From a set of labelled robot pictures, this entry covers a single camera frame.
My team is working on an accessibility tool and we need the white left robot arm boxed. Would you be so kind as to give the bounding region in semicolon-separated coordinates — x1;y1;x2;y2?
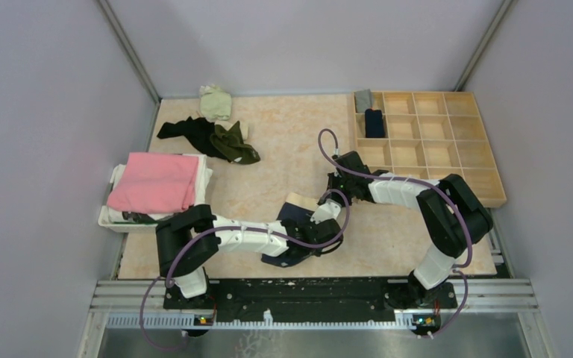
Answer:
155;200;347;308

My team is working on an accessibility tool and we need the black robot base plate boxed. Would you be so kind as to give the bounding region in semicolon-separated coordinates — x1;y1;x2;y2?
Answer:
163;277;459;323

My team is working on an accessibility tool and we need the wooden compartment tray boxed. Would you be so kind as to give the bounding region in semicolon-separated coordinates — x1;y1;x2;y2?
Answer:
349;90;507;208

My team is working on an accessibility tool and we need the grey underwear white waistband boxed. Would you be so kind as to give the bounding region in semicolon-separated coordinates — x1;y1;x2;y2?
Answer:
354;89;374;113

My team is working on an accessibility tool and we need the light green underwear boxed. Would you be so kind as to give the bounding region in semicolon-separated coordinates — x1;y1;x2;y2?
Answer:
199;85;233;121

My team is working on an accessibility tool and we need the white perforated plastic basket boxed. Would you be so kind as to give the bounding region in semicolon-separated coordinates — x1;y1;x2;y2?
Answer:
98;165;204;234

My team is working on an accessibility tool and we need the aluminium frame rail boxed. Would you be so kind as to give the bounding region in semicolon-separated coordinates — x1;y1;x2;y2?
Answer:
78;277;555;357

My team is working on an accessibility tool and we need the black underwear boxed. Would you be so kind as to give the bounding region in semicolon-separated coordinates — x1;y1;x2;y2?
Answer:
157;117;227;160

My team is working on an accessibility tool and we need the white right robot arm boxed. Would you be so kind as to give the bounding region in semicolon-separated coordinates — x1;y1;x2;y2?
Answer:
328;151;494;307

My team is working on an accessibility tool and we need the pink folded cloth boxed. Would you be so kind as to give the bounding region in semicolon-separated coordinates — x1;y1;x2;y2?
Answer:
107;152;200;214

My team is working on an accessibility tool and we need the navy orange underwear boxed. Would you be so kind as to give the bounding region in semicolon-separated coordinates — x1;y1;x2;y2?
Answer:
364;108;386;139

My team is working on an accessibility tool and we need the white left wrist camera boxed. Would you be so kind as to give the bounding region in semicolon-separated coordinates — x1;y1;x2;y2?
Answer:
310;200;342;224

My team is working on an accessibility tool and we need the white folded cloth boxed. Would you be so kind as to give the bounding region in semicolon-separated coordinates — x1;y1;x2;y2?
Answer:
100;152;213;226

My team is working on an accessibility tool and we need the dark green underwear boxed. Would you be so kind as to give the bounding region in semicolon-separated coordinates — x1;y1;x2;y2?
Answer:
210;126;261;165

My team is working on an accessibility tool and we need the navy underwear cream waistband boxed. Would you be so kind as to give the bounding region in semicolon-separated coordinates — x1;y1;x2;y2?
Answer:
261;192;317;268

